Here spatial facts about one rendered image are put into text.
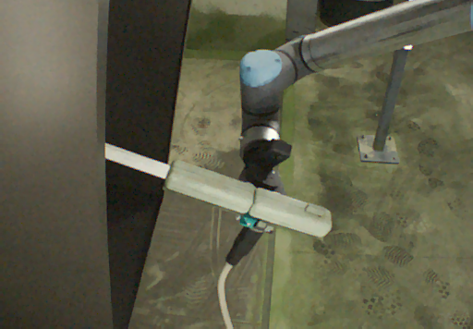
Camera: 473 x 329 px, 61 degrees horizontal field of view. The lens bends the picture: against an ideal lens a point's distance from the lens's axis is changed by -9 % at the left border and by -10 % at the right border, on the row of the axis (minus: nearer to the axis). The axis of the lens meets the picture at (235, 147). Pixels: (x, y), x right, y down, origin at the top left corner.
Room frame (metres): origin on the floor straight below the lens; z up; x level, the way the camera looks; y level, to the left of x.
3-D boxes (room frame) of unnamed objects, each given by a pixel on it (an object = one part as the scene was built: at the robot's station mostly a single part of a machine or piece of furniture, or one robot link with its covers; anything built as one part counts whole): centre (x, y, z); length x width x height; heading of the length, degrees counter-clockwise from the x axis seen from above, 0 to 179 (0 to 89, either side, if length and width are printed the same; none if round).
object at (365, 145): (1.61, -0.72, 0.01); 0.20 x 0.20 x 0.01; 83
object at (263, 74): (0.83, -0.06, 0.91); 0.12 x 0.09 x 0.12; 136
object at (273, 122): (0.82, -0.06, 0.80); 0.12 x 0.09 x 0.10; 176
